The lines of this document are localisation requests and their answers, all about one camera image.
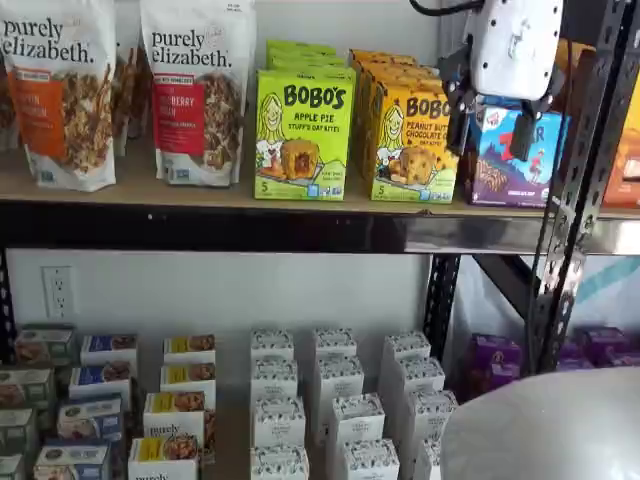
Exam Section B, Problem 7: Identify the blue Zbar snack box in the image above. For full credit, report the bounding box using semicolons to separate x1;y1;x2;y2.
466;95;571;208

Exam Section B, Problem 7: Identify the orange brown snack box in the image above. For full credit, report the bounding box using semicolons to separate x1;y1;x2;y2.
602;74;640;209

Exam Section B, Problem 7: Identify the yellow apple pie box right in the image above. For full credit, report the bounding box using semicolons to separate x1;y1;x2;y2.
264;52;351;72

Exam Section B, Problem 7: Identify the granola bag red label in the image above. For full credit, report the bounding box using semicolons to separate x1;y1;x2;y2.
139;0;258;189

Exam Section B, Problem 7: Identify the green Bobo's apple pie box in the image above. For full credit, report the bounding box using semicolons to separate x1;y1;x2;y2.
265;39;337;57
253;67;357;201

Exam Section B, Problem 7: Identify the white patterned box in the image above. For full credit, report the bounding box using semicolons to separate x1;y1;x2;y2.
327;393;386;452
249;328;296;364
249;444;310;480
317;355;366;426
249;357;299;402
404;389;459;451
342;438;401;480
313;327;358;362
382;330;432;392
394;356;446;402
416;439;444;480
252;397;307;449

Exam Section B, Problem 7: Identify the white granola bag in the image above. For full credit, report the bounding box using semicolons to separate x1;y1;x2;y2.
0;47;21;152
112;0;154;159

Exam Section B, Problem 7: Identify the granola bag orange label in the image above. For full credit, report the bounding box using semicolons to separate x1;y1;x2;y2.
0;0;119;193

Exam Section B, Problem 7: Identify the black diagonal shelf brace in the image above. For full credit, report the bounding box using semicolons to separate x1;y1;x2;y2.
472;254;544;322

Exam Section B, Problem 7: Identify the orange Bobo's peanut butter box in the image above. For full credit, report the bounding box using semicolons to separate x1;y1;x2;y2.
357;62;442;181
348;48;419;166
369;79;460;204

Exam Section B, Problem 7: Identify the wooden shelf board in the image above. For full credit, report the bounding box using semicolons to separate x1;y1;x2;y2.
0;132;640;221
0;324;451;480

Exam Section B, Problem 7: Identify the black metal shelf beam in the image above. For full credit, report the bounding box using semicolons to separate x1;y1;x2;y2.
0;199;640;257

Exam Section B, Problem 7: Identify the perforated silver shelf post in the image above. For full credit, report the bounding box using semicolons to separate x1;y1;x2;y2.
527;0;640;377

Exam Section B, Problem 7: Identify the black perforated shelf post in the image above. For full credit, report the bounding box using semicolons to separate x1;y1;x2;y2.
0;249;16;365
427;253;462;367

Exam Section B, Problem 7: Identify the blue granola box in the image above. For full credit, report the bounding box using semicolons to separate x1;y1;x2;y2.
56;397;124;445
33;439;113;480
79;333;139;376
68;363;133;407

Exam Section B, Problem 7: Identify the yellow granola box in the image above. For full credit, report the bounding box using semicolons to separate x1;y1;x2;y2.
127;436;200;480
163;334;217;366
159;362;217;401
143;391;206;446

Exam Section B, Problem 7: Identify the white wall outlet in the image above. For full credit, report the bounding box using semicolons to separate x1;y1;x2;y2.
40;264;75;320

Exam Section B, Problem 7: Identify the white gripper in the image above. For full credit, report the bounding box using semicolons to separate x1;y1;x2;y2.
438;0;567;161

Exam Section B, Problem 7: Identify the green granola box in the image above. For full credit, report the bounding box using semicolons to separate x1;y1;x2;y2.
0;367;56;412
0;452;26;480
14;324;77;367
0;407;40;457

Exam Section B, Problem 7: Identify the purple snack box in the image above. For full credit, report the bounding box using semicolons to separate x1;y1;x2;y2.
557;342;592;372
579;327;631;366
469;333;524;399

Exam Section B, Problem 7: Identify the brown cardboard box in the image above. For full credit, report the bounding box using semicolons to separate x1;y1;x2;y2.
553;38;597;114

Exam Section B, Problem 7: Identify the black cable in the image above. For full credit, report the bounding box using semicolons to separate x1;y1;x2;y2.
408;0;485;16

